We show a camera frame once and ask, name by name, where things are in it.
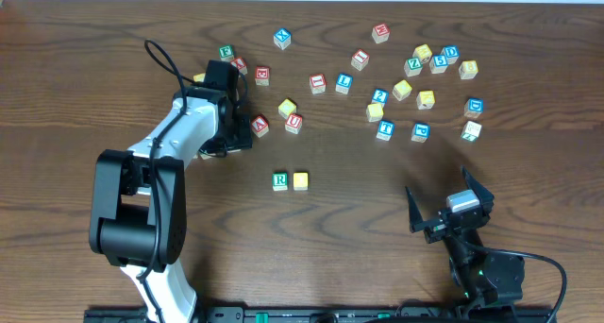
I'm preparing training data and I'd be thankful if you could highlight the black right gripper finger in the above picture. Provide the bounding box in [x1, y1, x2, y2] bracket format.
[405, 186, 424, 233]
[461, 166, 495, 210]

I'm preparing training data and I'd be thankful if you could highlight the green R block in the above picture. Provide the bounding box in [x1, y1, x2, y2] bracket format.
[272, 172, 289, 192]

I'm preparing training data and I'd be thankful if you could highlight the yellow o block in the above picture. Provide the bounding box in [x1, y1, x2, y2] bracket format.
[277, 98, 297, 119]
[293, 172, 309, 191]

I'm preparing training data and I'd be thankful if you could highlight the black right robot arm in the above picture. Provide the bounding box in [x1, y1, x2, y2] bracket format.
[406, 168, 525, 308]

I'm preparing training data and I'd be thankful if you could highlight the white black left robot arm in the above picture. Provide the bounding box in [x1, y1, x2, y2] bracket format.
[84, 60, 252, 322]

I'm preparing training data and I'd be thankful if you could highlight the red X block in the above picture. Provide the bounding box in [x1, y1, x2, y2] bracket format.
[230, 57, 247, 76]

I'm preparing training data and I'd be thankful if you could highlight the yellow block far left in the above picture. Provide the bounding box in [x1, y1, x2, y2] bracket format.
[193, 73, 206, 82]

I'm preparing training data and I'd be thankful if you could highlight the green F block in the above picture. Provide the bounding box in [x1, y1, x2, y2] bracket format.
[219, 44, 235, 62]

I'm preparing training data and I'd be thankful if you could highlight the red E block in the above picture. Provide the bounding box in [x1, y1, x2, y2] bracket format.
[255, 66, 270, 86]

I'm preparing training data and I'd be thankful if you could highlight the red A block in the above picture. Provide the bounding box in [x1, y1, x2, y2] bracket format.
[251, 115, 270, 138]

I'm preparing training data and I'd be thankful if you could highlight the green 7 block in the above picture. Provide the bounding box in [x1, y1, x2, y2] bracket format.
[461, 121, 482, 142]

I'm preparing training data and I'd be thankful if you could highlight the blue X block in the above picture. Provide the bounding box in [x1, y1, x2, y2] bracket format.
[273, 28, 292, 50]

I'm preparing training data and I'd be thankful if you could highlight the red U block right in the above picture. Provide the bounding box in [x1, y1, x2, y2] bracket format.
[285, 113, 303, 134]

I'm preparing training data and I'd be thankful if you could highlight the blue P block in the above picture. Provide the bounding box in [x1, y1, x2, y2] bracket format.
[411, 123, 430, 143]

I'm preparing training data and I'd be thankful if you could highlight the blue D block lower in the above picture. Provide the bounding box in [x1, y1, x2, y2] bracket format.
[464, 98, 484, 119]

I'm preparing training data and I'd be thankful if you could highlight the blue d block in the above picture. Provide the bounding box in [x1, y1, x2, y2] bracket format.
[464, 98, 484, 119]
[441, 45, 460, 65]

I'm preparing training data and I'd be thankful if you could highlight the red I block lower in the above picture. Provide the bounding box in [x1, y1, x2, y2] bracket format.
[310, 74, 327, 94]

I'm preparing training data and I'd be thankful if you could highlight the red i block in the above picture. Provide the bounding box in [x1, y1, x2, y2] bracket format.
[351, 49, 370, 71]
[310, 74, 327, 94]

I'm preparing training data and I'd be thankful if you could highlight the blue T block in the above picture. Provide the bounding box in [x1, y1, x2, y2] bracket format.
[376, 120, 394, 141]

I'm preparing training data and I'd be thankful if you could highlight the yellow K block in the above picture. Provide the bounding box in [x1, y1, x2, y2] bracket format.
[416, 90, 435, 110]

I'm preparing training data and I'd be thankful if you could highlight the yellow S block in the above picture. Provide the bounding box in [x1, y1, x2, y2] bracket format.
[366, 103, 384, 123]

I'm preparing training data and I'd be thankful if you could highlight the blue L block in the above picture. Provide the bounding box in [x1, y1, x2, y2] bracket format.
[335, 73, 353, 94]

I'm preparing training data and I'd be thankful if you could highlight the yellow 8 block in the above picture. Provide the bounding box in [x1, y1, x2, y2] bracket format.
[459, 60, 478, 80]

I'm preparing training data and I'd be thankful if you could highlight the blue 2 block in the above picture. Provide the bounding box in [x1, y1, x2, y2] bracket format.
[371, 89, 390, 107]

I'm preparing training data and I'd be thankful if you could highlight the yellow block centre right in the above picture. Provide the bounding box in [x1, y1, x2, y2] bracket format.
[393, 79, 412, 101]

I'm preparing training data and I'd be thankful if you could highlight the red I block upper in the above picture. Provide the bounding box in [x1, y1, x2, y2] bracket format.
[351, 49, 370, 71]

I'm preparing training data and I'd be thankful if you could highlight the blue 5 block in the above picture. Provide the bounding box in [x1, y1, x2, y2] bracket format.
[429, 55, 448, 74]

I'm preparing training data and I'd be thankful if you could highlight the blue D block upper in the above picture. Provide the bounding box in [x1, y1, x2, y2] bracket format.
[441, 45, 460, 65]

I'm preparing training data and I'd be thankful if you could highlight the green Z block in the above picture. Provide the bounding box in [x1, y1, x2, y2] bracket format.
[404, 58, 423, 77]

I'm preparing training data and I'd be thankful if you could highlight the yellow monkey block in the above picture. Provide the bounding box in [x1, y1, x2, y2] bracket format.
[412, 44, 432, 64]

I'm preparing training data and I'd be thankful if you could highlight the red H block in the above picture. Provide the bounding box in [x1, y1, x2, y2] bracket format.
[372, 23, 391, 43]

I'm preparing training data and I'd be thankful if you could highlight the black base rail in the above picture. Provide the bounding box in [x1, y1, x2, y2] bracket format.
[84, 304, 553, 323]

